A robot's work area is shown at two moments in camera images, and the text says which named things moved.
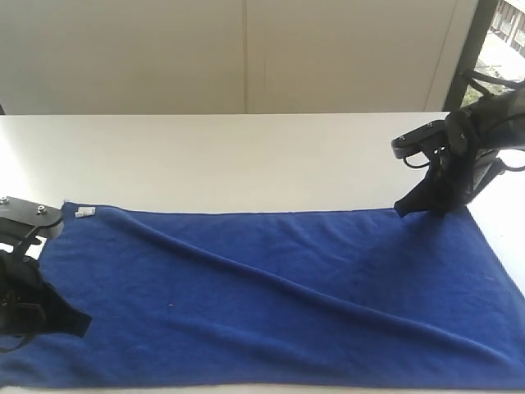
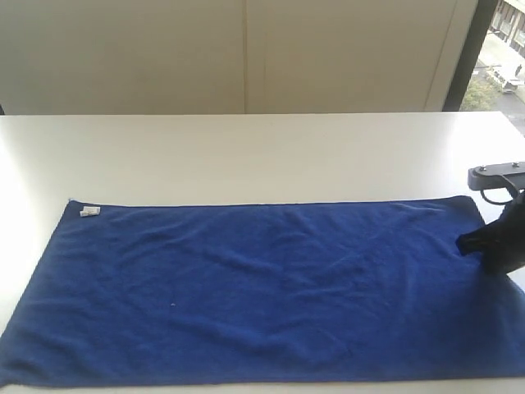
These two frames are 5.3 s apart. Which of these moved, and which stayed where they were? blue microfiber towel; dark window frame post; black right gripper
Moved: black right gripper
Stayed: blue microfiber towel; dark window frame post
